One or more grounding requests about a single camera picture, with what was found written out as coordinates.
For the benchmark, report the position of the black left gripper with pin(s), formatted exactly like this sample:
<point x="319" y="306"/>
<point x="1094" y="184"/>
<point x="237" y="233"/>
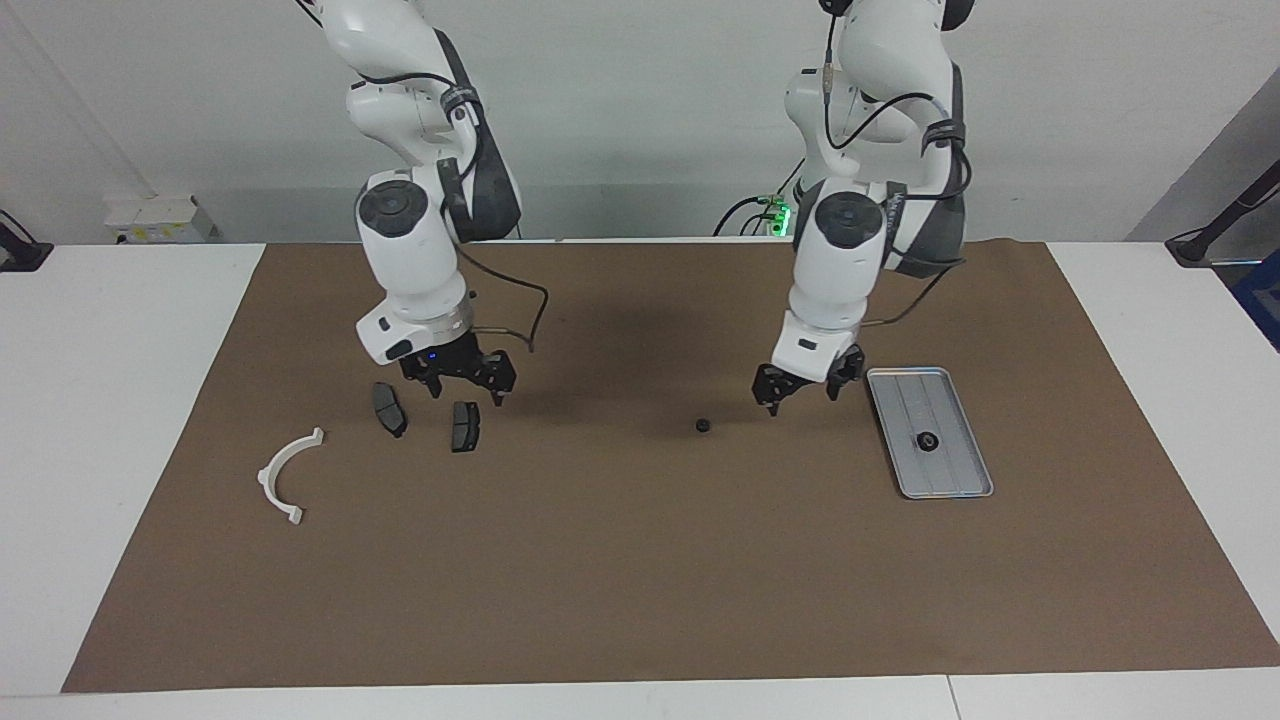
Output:
<point x="808" y="384"/>

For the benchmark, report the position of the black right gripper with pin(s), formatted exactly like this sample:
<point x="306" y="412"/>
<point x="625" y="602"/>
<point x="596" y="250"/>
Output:
<point x="455" y="362"/>

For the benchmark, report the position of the black bearing gear silver centre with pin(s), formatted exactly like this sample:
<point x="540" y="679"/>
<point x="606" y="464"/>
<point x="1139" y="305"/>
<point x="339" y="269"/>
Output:
<point x="926" y="441"/>

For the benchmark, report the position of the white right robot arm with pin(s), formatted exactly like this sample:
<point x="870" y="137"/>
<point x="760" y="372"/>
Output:
<point x="410" y="260"/>

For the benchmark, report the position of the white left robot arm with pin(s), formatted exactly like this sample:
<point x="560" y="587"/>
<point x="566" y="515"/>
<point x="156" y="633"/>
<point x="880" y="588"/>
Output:
<point x="840" y="270"/>

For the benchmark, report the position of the silver metal tray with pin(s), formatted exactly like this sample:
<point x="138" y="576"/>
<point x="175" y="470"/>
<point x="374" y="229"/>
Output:
<point x="950" y="470"/>

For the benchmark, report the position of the short dark brake pad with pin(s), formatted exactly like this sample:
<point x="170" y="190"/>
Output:
<point x="465" y="427"/>

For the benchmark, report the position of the long dark brake pad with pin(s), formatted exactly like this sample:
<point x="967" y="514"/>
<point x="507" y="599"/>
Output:
<point x="389" y="410"/>

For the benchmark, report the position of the brown table mat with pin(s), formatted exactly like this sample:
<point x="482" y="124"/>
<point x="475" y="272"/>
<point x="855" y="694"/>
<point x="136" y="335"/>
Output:
<point x="640" y="580"/>

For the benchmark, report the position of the white power strip box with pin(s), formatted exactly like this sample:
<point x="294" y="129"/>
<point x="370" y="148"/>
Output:
<point x="160" y="220"/>

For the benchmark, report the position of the black angled stand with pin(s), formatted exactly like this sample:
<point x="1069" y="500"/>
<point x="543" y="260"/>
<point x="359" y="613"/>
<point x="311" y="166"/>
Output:
<point x="1200" y="245"/>

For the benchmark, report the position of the blue crate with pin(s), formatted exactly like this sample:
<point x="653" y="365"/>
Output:
<point x="1262" y="300"/>

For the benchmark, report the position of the black clamp stand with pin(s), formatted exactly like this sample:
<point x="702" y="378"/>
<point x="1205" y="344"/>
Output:
<point x="22" y="250"/>

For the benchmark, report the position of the white curved plastic bracket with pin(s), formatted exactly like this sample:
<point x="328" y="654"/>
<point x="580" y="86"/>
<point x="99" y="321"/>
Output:
<point x="272" y="470"/>

